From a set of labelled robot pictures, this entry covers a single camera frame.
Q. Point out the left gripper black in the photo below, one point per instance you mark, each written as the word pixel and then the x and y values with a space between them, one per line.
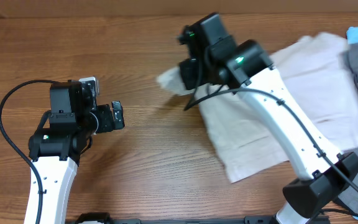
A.
pixel 107 123

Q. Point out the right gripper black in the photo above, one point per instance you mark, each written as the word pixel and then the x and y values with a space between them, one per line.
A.
pixel 186 66

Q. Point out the beige shorts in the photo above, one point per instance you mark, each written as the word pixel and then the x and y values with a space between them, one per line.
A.
pixel 312 90

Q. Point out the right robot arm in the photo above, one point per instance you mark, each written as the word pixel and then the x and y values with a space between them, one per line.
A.
pixel 322 170

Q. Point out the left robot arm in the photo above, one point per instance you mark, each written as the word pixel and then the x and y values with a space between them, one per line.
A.
pixel 55 151

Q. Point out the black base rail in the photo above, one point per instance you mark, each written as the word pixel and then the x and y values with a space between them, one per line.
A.
pixel 105 218

